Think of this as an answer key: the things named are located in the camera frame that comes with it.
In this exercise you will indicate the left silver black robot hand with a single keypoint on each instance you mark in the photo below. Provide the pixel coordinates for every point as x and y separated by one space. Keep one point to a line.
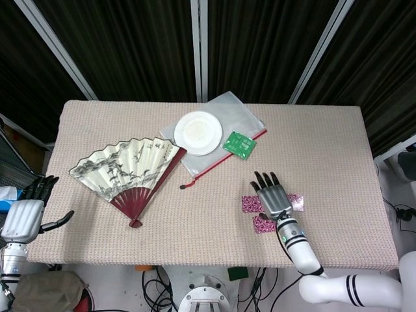
21 217

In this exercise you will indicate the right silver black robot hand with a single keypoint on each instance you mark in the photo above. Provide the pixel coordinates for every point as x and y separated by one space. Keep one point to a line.
274 200

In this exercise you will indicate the magenta patterned card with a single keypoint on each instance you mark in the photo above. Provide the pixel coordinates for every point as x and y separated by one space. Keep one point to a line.
248 204
261 226
297 202

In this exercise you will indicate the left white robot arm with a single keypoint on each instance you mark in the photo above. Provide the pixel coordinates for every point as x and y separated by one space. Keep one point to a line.
13 260

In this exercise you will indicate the silver robot base column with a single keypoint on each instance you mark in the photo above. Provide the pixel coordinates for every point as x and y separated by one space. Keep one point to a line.
204 292

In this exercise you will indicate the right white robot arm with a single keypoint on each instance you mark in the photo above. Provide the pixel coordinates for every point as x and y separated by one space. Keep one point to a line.
302 253

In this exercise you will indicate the green foil packet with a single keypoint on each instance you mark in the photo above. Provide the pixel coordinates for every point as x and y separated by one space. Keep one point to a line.
239 145

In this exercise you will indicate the brown cardboard box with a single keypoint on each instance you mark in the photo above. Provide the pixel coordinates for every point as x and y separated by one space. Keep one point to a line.
26 146

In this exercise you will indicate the olive brown fabric bag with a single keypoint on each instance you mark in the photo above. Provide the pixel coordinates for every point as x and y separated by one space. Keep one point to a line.
48 292

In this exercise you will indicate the dark green block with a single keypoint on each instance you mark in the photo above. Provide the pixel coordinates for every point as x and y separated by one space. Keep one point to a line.
238 274

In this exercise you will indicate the beige waffle tablecloth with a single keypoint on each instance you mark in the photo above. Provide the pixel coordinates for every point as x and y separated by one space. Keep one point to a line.
195 234

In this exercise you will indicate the grey mesh zipper pouch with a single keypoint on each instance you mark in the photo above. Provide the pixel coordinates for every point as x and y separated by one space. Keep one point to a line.
240 113

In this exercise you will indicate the white round plate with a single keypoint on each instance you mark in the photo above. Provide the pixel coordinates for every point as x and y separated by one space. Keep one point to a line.
198 133

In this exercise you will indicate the painted paper folding fan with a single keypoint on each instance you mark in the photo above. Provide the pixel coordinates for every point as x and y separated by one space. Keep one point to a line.
130 162

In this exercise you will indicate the small orange object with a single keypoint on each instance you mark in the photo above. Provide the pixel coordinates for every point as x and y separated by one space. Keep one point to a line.
143 268

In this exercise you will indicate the black pleated curtain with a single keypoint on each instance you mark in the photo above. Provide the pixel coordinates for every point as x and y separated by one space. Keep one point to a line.
260 48
19 81
383 81
130 48

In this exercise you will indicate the dark rounded object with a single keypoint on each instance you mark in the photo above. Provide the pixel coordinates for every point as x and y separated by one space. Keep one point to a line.
408 165

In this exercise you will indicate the white metal frame bar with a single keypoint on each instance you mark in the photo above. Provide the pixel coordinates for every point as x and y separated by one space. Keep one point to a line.
395 149
26 130

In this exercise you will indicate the white metal frame post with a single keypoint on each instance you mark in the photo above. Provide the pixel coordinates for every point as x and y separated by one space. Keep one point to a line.
58 48
199 48
320 48

